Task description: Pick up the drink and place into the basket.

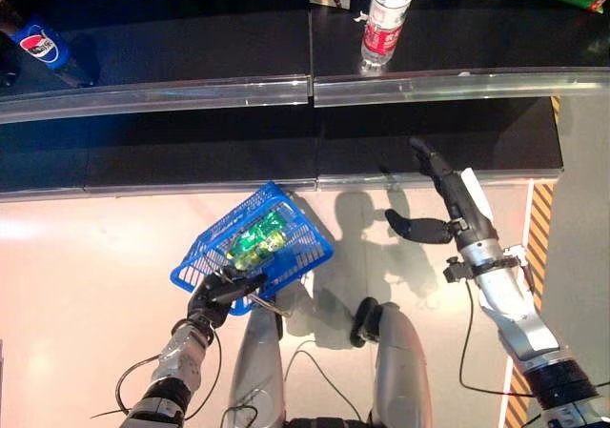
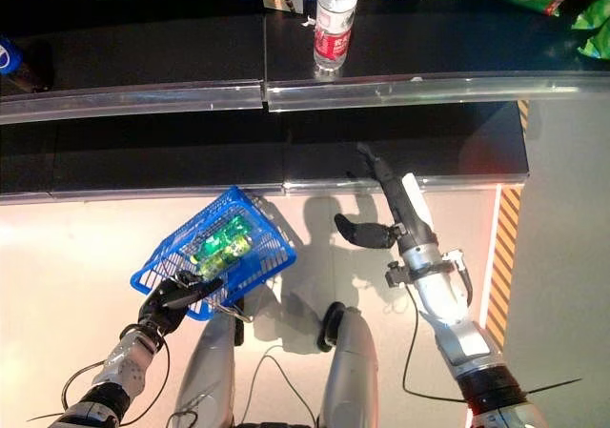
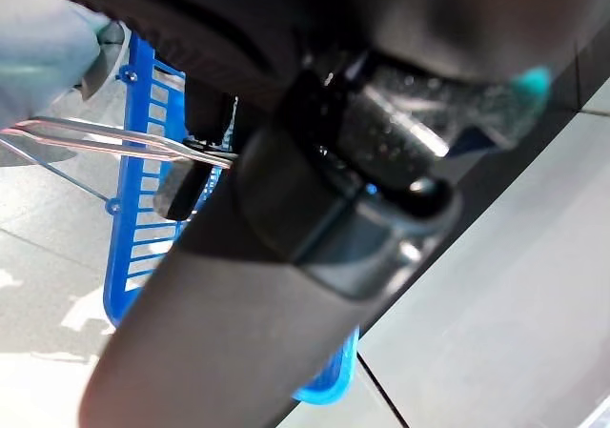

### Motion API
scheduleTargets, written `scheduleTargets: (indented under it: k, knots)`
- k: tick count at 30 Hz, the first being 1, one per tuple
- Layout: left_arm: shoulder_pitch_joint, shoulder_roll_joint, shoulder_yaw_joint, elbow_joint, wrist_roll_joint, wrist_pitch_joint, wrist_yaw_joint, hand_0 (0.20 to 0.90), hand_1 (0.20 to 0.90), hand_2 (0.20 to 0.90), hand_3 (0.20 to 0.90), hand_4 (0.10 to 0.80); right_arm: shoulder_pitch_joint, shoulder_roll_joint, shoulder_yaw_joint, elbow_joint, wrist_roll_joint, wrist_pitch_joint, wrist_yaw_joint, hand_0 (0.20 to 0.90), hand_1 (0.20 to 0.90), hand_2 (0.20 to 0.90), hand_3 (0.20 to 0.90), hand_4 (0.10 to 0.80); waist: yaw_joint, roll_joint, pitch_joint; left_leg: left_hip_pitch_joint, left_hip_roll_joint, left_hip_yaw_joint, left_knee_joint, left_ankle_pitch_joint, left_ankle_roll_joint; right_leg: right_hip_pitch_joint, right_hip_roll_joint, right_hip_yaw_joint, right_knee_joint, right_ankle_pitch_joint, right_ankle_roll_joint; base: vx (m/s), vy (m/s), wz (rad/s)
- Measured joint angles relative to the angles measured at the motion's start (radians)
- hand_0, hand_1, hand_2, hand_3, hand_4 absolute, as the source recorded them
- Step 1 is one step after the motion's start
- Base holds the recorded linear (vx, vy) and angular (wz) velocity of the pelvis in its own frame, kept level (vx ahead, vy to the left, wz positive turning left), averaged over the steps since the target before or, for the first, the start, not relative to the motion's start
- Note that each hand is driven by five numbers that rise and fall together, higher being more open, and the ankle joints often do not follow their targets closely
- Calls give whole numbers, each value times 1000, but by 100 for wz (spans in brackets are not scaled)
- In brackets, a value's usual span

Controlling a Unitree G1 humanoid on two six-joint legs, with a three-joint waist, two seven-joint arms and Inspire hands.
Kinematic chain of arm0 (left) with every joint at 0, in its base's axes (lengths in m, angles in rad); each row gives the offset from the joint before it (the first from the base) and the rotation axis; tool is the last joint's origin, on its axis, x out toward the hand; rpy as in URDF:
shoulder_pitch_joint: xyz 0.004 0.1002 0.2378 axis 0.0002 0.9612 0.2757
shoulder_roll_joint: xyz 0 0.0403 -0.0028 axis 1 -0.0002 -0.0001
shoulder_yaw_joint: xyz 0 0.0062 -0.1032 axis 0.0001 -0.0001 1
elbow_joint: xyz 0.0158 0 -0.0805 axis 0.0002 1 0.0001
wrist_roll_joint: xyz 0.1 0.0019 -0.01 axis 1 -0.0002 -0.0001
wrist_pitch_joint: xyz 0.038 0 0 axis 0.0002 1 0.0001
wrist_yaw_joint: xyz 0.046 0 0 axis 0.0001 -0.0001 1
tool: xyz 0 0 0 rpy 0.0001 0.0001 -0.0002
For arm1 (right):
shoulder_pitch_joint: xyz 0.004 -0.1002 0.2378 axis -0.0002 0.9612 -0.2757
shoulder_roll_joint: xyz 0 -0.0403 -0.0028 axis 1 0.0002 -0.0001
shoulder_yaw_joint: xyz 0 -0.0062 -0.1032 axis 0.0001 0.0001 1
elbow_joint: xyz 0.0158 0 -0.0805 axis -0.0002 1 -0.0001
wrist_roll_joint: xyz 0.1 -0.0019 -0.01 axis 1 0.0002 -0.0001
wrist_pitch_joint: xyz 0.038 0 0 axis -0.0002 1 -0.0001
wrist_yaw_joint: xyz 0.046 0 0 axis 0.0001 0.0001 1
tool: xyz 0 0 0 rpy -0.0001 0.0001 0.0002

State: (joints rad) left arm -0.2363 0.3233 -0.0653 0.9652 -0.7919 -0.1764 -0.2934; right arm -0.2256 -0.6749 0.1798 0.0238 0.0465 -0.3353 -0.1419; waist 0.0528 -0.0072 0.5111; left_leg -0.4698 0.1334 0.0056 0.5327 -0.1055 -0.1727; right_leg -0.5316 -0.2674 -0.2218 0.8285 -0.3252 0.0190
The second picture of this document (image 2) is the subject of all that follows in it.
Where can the black robot left foot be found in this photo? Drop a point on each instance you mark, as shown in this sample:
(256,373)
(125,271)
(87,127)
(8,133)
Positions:
(239,333)

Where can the pepsi cola bottle blue cap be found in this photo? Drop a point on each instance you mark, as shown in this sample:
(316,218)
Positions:
(9,58)

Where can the blue plastic shopping basket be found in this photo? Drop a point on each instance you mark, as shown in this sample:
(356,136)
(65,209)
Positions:
(286,258)

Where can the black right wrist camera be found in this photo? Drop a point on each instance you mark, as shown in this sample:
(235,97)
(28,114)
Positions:
(398,275)

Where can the silver robot left leg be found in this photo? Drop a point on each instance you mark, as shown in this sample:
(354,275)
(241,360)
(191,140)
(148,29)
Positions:
(209,375)

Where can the black store shelf unit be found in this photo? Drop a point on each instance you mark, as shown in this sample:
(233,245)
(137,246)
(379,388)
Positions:
(429,42)

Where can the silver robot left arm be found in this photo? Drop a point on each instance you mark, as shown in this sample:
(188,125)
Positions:
(124,366)

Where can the black robot foot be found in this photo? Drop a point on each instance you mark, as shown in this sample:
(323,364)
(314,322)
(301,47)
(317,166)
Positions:
(329,328)
(239,333)

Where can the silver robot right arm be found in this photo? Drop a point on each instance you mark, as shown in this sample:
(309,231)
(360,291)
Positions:
(443,294)

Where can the silver robot right leg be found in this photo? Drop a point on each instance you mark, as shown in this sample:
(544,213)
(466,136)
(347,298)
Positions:
(352,375)

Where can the water bottle red label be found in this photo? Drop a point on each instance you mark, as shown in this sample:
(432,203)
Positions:
(333,37)

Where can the silver robot leg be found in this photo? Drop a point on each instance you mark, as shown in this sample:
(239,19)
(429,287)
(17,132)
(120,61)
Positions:
(209,375)
(352,375)

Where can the black robot right foot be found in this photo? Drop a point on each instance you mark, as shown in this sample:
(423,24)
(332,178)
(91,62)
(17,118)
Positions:
(329,328)

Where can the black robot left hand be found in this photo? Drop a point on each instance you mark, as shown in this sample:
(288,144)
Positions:
(164,306)

